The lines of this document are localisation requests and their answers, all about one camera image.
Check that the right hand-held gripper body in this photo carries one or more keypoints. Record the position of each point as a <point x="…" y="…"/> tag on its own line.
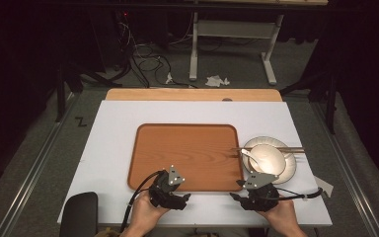
<point x="260" y="197"/>

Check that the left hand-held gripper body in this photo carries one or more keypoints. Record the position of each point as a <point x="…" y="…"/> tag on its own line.
<point x="164" y="194"/>

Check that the person's left hand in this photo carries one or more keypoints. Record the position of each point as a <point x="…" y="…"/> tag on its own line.
<point x="143" y="212"/>

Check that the person's right hand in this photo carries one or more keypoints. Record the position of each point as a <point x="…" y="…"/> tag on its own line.
<point x="284" y="217"/>

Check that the white ceramic spoon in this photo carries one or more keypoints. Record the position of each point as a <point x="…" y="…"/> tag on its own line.
<point x="248" y="154"/>

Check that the white bowl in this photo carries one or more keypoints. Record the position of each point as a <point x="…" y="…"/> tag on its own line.
<point x="271" y="159"/>

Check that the brown wooden tray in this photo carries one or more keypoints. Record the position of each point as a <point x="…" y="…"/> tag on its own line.
<point x="186" y="156"/>

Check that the white round plate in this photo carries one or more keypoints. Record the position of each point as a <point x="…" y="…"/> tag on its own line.
<point x="289" y="164"/>

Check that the brown wooden chopstick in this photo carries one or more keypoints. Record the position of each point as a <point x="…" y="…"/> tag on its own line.
<point x="294" y="151"/>
<point x="292" y="148"/>

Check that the white paper tag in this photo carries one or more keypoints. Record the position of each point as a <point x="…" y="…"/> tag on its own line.
<point x="325" y="187"/>

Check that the white table cover board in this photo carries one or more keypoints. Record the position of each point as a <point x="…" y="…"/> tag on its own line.
<point x="112" y="148"/>

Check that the black chair back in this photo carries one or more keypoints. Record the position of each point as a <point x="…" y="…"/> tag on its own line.
<point x="80" y="214"/>

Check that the crumpled white paper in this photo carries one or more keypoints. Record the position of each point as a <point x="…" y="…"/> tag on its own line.
<point x="216" y="81"/>

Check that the small white paper scrap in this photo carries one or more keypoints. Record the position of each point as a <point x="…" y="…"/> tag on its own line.
<point x="169" y="79"/>

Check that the black metal stand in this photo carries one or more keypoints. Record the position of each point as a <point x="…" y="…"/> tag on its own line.
<point x="60" y="92"/>
<point x="331" y="98"/>

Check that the metal floor rail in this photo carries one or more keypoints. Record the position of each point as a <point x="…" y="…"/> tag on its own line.
<point x="36" y="168"/>
<point x="348" y="171"/>

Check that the white metal desk frame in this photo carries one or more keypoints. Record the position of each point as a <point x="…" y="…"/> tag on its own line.
<point x="233" y="29"/>

